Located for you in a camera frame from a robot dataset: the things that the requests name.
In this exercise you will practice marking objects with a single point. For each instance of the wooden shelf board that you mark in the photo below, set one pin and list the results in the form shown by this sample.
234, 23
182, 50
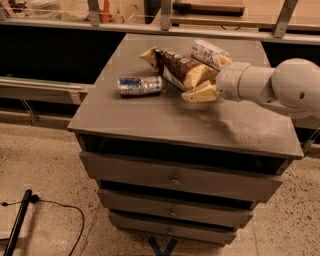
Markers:
213, 13

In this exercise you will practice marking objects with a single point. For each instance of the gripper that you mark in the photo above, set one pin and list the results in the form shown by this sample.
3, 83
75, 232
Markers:
228, 82

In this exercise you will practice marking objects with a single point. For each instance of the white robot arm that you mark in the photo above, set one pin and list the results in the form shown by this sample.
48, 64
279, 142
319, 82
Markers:
291, 89

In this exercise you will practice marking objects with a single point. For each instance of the grey drawer cabinet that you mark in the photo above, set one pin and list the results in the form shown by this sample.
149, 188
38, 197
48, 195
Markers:
226, 135

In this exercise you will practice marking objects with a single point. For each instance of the metal railing frame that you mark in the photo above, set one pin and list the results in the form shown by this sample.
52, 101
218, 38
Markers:
277, 21

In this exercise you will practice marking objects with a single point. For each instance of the black pole on floor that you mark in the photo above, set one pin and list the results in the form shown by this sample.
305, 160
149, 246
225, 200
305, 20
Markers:
13, 238

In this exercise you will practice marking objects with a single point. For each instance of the middle grey drawer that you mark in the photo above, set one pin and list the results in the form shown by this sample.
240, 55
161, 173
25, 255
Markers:
174, 209

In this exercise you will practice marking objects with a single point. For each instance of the bottom grey drawer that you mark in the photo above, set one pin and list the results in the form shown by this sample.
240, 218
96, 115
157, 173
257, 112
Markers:
172, 228

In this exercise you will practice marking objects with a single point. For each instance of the blue and silver soda can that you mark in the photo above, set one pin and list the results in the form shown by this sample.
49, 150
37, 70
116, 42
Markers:
137, 86

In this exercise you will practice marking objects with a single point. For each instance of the top grey drawer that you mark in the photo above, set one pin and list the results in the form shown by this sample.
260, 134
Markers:
244, 186

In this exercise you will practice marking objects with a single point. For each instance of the grey drawer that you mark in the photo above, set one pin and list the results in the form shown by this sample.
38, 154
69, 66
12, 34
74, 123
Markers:
244, 186
172, 228
174, 209

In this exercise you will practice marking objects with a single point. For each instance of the brown and yellow chip bag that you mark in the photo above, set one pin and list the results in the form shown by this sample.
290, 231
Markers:
184, 72

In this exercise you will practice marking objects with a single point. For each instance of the clear plastic water bottle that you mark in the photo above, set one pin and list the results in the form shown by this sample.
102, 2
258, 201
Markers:
204, 51

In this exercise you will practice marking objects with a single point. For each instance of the low metal side shelf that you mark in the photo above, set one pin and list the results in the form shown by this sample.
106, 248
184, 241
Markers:
41, 100

